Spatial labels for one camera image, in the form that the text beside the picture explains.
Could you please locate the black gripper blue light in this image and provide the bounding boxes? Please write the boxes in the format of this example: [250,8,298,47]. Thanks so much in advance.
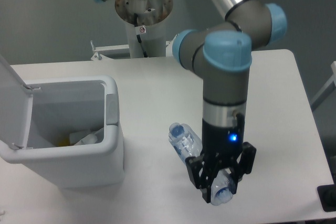
[185,119,257,203]

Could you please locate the clear plastic water bottle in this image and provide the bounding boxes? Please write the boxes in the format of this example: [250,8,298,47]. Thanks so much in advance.
[169,123,236,206]

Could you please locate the white paper bag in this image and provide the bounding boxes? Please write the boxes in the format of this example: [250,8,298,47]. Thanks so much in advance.
[75,128,104,145]

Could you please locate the white carton in can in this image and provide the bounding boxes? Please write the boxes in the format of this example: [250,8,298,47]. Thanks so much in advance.
[56,130,91,147]

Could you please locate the white trash can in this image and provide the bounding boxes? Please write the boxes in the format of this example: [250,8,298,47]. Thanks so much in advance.
[1,76,124,188]

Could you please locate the white trash can lid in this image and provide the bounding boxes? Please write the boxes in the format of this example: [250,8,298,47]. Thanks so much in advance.
[1,57,33,150]

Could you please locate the black table clamp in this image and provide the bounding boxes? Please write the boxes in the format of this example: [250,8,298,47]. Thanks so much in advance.
[317,184,335,212]

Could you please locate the white metal frame bracket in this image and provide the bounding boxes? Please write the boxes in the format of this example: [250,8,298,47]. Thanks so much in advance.
[90,40,174,61]

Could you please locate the white frame leg right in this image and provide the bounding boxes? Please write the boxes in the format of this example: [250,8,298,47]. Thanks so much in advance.
[310,61,335,111]

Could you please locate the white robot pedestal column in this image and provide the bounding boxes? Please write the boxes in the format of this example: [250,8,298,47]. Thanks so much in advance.
[125,22,166,58]

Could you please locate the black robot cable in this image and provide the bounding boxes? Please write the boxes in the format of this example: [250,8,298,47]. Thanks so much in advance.
[133,13,148,58]

